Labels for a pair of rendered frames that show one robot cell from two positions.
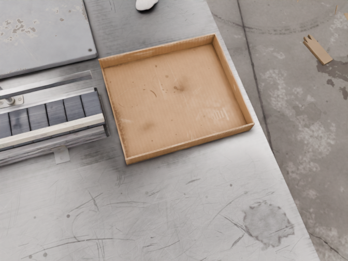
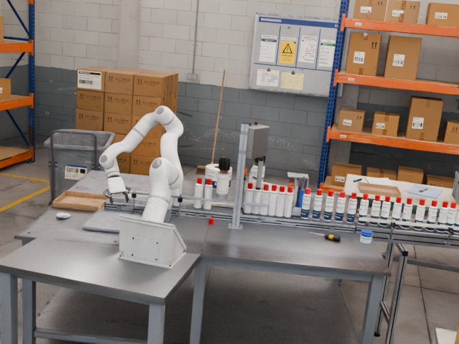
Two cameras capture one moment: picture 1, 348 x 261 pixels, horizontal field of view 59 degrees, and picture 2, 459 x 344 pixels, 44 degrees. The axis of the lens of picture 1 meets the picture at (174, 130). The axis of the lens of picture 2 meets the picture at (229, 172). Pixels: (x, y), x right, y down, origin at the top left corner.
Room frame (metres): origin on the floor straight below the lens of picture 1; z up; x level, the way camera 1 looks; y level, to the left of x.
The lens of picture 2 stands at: (3.07, 2.55, 2.07)
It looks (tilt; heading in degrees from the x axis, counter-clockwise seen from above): 15 degrees down; 208
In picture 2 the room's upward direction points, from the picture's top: 5 degrees clockwise
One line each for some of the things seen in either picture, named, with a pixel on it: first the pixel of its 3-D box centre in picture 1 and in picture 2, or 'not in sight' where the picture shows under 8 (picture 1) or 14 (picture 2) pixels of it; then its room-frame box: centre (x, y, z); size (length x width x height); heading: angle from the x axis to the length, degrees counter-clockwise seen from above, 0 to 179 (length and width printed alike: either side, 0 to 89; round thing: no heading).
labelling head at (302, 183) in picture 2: not in sight; (296, 194); (-0.36, 1.25, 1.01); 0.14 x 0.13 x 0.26; 116
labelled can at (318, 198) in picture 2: not in sight; (317, 204); (-0.34, 1.41, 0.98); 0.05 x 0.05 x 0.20
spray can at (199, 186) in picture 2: not in sight; (198, 192); (0.00, 0.71, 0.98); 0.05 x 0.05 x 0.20
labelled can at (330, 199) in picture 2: not in sight; (328, 205); (-0.38, 1.48, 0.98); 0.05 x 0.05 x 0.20
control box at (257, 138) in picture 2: not in sight; (253, 140); (-0.07, 1.04, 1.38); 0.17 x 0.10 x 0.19; 171
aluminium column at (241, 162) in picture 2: not in sight; (240, 175); (0.02, 1.01, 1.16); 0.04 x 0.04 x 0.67; 26
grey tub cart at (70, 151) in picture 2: not in sight; (80, 167); (-1.29, -1.53, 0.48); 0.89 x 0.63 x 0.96; 34
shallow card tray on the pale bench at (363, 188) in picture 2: not in sight; (378, 190); (-1.66, 1.49, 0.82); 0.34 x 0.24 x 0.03; 111
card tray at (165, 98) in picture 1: (174, 94); (81, 201); (0.35, 0.01, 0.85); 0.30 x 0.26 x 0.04; 116
